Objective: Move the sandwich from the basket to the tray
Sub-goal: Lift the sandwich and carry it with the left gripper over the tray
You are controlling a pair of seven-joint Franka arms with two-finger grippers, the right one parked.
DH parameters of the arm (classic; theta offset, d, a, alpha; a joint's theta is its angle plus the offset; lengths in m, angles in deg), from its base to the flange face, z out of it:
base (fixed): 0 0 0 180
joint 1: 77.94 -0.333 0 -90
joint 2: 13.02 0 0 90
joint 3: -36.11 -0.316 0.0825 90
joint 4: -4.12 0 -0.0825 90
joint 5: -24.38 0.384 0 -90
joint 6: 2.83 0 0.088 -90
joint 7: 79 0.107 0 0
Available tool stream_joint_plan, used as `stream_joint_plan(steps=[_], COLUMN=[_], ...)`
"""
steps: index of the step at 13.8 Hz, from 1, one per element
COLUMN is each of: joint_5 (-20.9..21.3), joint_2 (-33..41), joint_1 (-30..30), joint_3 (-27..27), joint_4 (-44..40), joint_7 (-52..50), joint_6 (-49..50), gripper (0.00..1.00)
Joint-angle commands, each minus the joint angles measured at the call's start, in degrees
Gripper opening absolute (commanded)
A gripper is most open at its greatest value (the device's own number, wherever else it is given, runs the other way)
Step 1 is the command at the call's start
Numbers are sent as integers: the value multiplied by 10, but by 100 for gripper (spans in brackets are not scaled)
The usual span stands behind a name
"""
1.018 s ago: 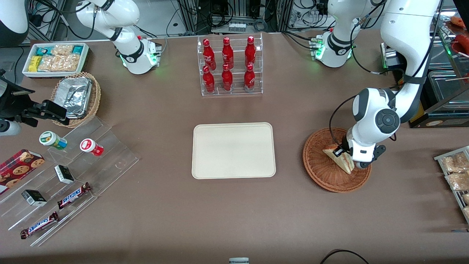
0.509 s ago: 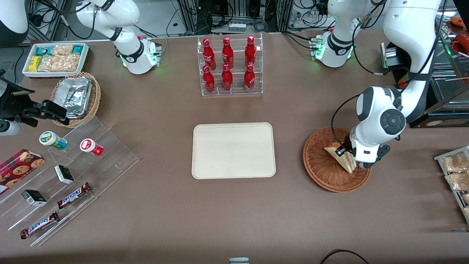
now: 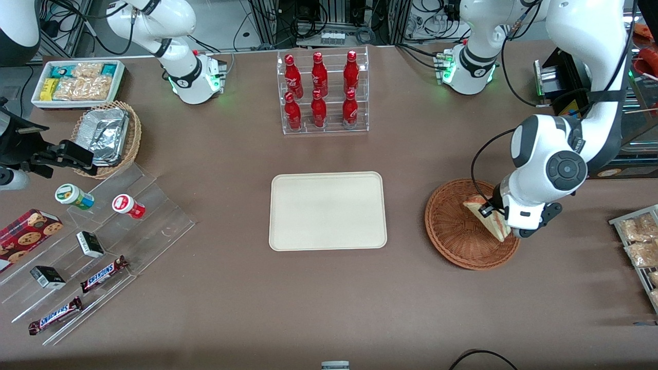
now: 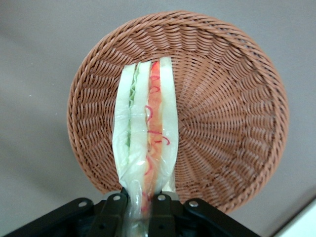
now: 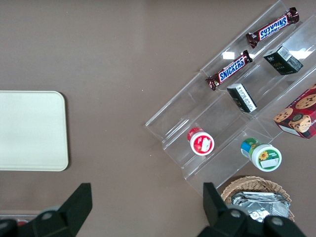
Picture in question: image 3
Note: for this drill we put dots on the aluminium foil containers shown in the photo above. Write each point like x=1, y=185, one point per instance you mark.
x=105, y=133

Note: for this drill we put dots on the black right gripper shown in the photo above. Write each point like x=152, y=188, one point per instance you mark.
x=14, y=146

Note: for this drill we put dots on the grey object at table edge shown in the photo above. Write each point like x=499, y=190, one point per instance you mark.
x=335, y=366

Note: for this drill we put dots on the large clear cracker bag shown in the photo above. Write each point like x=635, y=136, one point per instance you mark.
x=82, y=88

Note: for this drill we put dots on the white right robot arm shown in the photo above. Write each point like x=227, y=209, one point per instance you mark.
x=169, y=25

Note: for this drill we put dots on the small black box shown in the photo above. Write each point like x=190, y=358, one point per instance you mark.
x=90, y=244
x=47, y=277

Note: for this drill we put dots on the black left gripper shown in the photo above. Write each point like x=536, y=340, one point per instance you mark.
x=497, y=198

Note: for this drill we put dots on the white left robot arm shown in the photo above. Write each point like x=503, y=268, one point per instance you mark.
x=586, y=31

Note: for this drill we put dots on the yellow snack packet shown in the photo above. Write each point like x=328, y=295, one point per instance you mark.
x=49, y=90

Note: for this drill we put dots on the triangular sandwich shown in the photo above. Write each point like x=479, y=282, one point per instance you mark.
x=493, y=226

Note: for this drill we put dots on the black food warmer machine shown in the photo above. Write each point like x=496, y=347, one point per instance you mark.
x=565, y=67

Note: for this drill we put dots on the clear bag of pastries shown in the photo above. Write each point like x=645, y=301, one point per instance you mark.
x=654, y=278
x=655, y=298
x=637, y=228
x=642, y=254

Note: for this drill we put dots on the beige rectangular tray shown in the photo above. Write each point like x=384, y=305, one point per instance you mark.
x=318, y=210

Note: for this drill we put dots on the red food item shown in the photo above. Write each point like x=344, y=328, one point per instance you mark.
x=650, y=59

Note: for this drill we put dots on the clear acrylic bottle rack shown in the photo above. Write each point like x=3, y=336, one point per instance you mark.
x=334, y=72

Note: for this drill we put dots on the teal snack packet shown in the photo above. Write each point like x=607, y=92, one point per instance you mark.
x=109, y=69
x=61, y=71

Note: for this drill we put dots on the tray of packaged snacks right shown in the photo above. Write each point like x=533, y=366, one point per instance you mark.
x=640, y=277

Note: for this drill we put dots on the red cookie box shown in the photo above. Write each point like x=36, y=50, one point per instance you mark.
x=25, y=236

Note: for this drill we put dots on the small clear cracker bag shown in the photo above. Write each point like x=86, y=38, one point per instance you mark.
x=87, y=70

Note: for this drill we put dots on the clear acrylic stepped stand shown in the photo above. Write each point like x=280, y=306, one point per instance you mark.
x=154, y=216

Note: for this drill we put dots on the white power strip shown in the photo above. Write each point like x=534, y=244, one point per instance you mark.
x=332, y=38

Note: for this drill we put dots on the orange food item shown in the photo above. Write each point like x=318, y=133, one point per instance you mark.
x=646, y=30

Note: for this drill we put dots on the round brown wicker basket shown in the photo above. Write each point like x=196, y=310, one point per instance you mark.
x=452, y=236

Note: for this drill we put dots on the white rectangular snack bin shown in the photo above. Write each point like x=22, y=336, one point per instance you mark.
x=38, y=100

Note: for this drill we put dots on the snickers bar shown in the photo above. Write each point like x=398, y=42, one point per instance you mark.
x=55, y=315
x=103, y=274

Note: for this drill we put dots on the red lidded cup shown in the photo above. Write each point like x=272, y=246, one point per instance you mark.
x=126, y=204

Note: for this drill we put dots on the light wicker basket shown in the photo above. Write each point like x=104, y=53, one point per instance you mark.
x=134, y=133

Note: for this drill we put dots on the green lidded cup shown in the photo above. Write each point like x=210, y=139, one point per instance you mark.
x=72, y=195

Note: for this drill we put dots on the red cola bottle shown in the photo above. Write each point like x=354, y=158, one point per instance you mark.
x=318, y=112
x=293, y=114
x=319, y=74
x=351, y=72
x=293, y=77
x=350, y=110

